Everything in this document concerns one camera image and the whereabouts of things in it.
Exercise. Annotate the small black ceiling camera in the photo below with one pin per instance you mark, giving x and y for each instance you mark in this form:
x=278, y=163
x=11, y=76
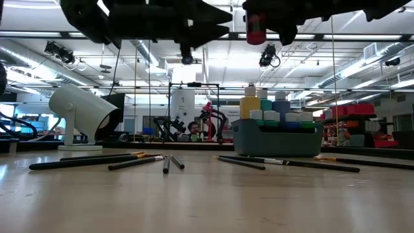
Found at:
x=392, y=61

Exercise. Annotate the large teal paint bottle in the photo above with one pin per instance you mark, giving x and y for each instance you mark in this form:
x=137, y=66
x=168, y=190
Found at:
x=266, y=104

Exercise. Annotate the grey-teal storage caddy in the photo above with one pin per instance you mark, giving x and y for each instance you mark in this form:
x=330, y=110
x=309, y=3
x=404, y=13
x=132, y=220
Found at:
x=278, y=144

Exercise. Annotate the round black ceiling camera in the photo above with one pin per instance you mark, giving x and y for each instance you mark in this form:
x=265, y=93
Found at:
x=187, y=60

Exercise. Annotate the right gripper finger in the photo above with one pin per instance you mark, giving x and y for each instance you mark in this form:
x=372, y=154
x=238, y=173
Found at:
x=265, y=8

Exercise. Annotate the red storage bin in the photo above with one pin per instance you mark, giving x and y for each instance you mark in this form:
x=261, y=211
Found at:
x=359, y=109
x=386, y=144

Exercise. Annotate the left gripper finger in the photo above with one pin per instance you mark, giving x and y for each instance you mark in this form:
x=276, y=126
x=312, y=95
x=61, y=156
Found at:
x=205, y=34
x=207, y=13

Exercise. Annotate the black background stand frame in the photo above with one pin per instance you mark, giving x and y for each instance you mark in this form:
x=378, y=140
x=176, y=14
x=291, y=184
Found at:
x=194, y=84

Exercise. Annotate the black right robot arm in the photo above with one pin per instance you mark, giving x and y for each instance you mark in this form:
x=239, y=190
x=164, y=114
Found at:
x=355, y=8

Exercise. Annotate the small blue paint bottle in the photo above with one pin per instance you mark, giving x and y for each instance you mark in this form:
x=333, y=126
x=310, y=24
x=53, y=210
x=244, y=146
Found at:
x=292, y=117

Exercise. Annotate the red desk lamp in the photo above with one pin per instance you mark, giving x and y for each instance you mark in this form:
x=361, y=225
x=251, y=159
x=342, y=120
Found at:
x=207, y=106

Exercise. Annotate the black aluminium rig frame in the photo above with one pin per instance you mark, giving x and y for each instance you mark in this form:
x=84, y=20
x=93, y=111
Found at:
x=161, y=146

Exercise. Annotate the large periwinkle paint bottle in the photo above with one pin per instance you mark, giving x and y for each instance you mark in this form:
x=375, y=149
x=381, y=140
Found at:
x=281, y=106

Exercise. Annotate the small teal-green paint bottle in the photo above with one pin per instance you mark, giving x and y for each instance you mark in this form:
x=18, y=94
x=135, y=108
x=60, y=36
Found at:
x=270, y=115

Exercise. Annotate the small red-brown paint bottle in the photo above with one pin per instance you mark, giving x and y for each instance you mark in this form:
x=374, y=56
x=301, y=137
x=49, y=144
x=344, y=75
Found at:
x=255, y=35

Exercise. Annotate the white spot lamp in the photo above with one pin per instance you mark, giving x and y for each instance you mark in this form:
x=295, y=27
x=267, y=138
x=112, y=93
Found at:
x=81, y=106

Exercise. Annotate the white cabinet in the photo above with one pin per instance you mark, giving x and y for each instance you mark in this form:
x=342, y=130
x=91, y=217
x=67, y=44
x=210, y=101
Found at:
x=182, y=106

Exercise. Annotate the black overhead light bar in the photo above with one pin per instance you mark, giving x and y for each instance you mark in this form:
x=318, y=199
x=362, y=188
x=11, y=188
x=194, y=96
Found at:
x=319, y=36

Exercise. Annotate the black monitor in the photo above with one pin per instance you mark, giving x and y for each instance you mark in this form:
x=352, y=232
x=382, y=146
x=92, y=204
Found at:
x=118, y=102

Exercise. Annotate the black ceiling camera cluster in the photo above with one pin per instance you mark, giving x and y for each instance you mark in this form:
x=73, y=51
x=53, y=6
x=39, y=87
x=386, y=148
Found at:
x=59, y=53

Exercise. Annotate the black paintbrush white label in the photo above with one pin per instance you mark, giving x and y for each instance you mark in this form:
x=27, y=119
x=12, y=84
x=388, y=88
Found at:
x=323, y=166

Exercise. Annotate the person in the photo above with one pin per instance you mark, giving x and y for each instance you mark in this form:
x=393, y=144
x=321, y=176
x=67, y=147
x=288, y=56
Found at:
x=194, y=127

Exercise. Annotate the large yellow paint bottle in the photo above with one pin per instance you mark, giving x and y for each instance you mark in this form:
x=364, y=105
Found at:
x=249, y=106

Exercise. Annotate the background black robot arm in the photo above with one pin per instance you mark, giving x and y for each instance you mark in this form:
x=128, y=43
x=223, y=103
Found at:
x=176, y=124
x=221, y=119

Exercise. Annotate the silver ventilation duct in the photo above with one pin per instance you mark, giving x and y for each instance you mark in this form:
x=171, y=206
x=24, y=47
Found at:
x=19, y=58
x=355, y=68

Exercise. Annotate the small turquoise paint bottle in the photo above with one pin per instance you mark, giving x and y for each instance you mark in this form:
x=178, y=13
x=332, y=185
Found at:
x=255, y=114

